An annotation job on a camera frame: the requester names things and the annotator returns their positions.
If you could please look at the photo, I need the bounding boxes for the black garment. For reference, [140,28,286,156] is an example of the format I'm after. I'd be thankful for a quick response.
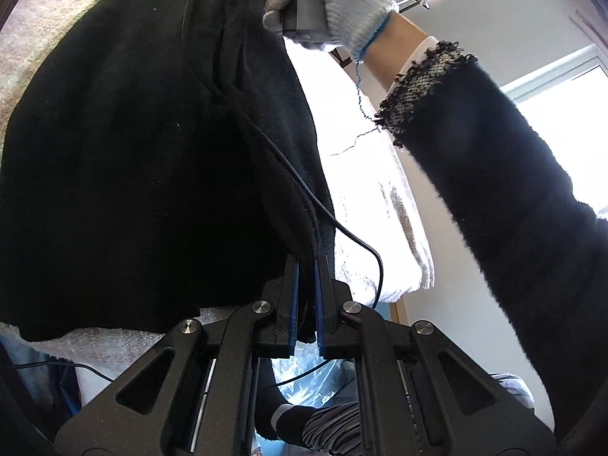
[1,0,335,342]

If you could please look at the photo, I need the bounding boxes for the right forearm dark sleeve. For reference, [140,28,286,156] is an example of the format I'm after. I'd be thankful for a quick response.
[364,13,607,455]

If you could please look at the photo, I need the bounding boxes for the right hand white glove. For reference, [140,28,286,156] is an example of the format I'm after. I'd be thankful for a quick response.
[260,0,399,61]

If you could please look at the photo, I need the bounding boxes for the white knitted blanket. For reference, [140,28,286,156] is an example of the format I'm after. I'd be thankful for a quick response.
[285,41,436,305]

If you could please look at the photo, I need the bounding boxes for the black cable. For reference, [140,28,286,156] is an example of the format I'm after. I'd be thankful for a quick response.
[179,0,386,312]

